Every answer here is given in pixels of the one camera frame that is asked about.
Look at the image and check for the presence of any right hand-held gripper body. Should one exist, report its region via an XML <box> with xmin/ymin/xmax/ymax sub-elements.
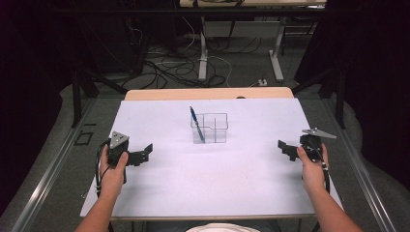
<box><xmin>298</xmin><ymin>127</ymin><xmax>338</xmax><ymax>162</ymax></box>

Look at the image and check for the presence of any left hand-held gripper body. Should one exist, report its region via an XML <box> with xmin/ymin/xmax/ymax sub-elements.
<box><xmin>106</xmin><ymin>130</ymin><xmax>139</xmax><ymax>186</ymax></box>

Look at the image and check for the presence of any blue pen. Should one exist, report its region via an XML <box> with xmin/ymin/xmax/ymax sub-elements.
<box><xmin>189</xmin><ymin>105</ymin><xmax>207</xmax><ymax>144</ymax></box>

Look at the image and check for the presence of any clear plastic pen holder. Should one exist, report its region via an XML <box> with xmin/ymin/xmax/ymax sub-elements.
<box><xmin>190</xmin><ymin>112</ymin><xmax>229</xmax><ymax>145</ymax></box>

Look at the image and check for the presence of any person's right hand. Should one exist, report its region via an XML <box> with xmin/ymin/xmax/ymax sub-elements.
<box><xmin>296</xmin><ymin>142</ymin><xmax>330</xmax><ymax>193</ymax></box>

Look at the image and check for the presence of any person's left hand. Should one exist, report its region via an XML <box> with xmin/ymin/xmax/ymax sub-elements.
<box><xmin>99</xmin><ymin>146</ymin><xmax>130</xmax><ymax>198</ymax></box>

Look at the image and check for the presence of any white table sheet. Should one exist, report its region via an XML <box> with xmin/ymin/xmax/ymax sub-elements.
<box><xmin>79</xmin><ymin>98</ymin><xmax>344</xmax><ymax>220</ymax></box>

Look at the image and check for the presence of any black metal stand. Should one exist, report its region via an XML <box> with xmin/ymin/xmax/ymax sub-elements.
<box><xmin>290</xmin><ymin>67</ymin><xmax>348</xmax><ymax>131</ymax></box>
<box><xmin>71</xmin><ymin>68</ymin><xmax>130</xmax><ymax>129</ymax></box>

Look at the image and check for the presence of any wooden table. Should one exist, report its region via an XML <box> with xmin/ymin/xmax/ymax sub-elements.
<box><xmin>124</xmin><ymin>86</ymin><xmax>295</xmax><ymax>102</ymax></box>

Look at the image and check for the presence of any black curtain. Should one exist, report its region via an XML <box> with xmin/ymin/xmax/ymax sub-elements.
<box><xmin>294</xmin><ymin>0</ymin><xmax>410</xmax><ymax>191</ymax></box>
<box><xmin>0</xmin><ymin>0</ymin><xmax>81</xmax><ymax>215</ymax></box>

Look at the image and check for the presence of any white-legged desk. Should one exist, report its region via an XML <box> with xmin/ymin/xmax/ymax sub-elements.
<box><xmin>178</xmin><ymin>0</ymin><xmax>328</xmax><ymax>83</ymax></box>

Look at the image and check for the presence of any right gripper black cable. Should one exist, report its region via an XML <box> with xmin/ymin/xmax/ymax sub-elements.
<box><xmin>307</xmin><ymin>144</ymin><xmax>332</xmax><ymax>195</ymax></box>

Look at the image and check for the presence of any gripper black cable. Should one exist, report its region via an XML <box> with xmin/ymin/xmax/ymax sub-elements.
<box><xmin>307</xmin><ymin>144</ymin><xmax>332</xmax><ymax>195</ymax></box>
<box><xmin>94</xmin><ymin>140</ymin><xmax>112</xmax><ymax>195</ymax></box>

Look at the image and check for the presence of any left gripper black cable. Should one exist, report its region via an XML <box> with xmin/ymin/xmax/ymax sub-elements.
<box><xmin>94</xmin><ymin>140</ymin><xmax>112</xmax><ymax>195</ymax></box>

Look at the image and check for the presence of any aluminium rail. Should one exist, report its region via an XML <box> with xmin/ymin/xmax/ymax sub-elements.
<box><xmin>9</xmin><ymin>98</ymin><xmax>99</xmax><ymax>232</ymax></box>
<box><xmin>321</xmin><ymin>96</ymin><xmax>400</xmax><ymax>232</ymax></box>

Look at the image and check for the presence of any tangle of black floor cables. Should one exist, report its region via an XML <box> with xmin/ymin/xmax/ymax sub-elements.
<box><xmin>119</xmin><ymin>33</ymin><xmax>263</xmax><ymax>90</ymax></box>

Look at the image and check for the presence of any white floor cable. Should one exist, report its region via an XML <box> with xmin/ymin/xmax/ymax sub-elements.
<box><xmin>206</xmin><ymin>55</ymin><xmax>234</xmax><ymax>89</ymax></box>

